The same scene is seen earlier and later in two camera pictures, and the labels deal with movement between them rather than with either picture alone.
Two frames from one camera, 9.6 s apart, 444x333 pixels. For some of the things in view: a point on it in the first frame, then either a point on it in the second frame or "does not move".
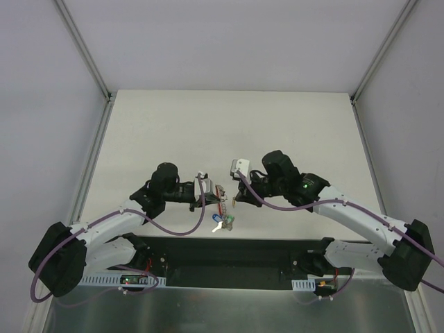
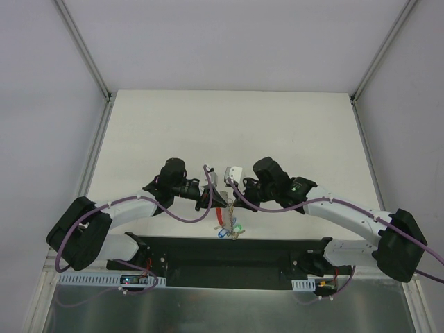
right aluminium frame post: (395, 28) does not move
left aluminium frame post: (95, 71) does not move
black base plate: (231, 262) does not move
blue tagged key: (218, 219) → (222, 232)
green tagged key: (229, 222) → (238, 229)
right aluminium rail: (356, 110) does not move
